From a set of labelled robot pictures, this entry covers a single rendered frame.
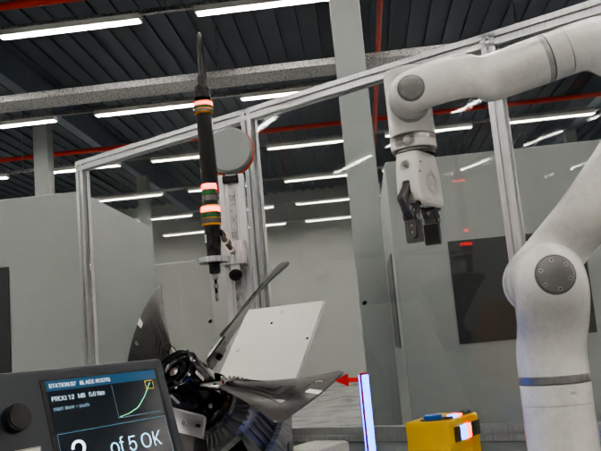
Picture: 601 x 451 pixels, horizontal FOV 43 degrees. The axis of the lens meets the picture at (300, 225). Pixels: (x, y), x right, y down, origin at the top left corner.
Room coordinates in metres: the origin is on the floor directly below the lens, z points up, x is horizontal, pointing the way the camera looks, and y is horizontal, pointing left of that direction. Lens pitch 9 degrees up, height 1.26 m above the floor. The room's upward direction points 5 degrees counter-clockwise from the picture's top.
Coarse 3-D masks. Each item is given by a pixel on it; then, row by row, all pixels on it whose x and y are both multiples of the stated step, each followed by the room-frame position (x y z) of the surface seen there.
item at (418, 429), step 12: (420, 420) 1.67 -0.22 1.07; (432, 420) 1.65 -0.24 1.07; (444, 420) 1.65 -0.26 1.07; (456, 420) 1.66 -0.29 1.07; (468, 420) 1.71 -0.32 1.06; (408, 432) 1.67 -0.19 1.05; (420, 432) 1.66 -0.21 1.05; (432, 432) 1.64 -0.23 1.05; (444, 432) 1.63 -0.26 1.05; (408, 444) 1.68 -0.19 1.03; (420, 444) 1.66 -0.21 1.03; (432, 444) 1.64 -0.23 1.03; (444, 444) 1.63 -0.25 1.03; (456, 444) 1.65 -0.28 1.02; (468, 444) 1.69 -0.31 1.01
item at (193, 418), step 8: (176, 408) 1.68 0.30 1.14; (176, 416) 1.66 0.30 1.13; (184, 416) 1.67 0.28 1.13; (192, 416) 1.68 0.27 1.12; (200, 416) 1.69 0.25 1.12; (192, 424) 1.67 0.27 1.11; (200, 424) 1.67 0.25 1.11; (184, 432) 1.65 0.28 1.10; (192, 432) 1.65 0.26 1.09; (200, 432) 1.66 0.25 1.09
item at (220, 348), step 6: (222, 342) 1.73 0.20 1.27; (174, 348) 1.80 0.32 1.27; (216, 348) 1.72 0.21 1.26; (222, 348) 1.76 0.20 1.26; (210, 354) 1.71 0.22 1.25; (216, 354) 1.75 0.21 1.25; (222, 354) 1.75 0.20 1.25; (210, 360) 1.73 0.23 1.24; (216, 360) 1.78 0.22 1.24; (210, 366) 1.76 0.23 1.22; (198, 390) 1.65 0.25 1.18; (204, 390) 1.64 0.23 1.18; (210, 390) 1.63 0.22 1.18; (222, 390) 1.67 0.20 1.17; (198, 426) 1.66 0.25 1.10
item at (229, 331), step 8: (280, 264) 1.78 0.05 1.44; (288, 264) 1.72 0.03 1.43; (272, 272) 1.79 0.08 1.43; (280, 272) 1.72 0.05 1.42; (264, 280) 1.81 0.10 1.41; (248, 304) 1.72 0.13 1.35; (240, 312) 1.72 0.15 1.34; (232, 320) 1.74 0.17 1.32; (240, 320) 1.82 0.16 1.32; (224, 328) 1.74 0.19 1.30; (232, 328) 1.77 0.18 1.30; (232, 336) 1.83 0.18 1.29
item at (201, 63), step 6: (198, 36) 1.68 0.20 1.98; (198, 42) 1.68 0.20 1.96; (198, 48) 1.67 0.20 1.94; (198, 54) 1.67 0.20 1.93; (204, 54) 1.75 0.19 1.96; (198, 60) 1.67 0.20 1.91; (204, 60) 1.75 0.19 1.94; (198, 66) 1.67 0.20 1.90; (204, 66) 1.75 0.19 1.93; (204, 72) 1.75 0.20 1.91; (222, 228) 1.81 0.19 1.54; (228, 240) 1.97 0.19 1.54
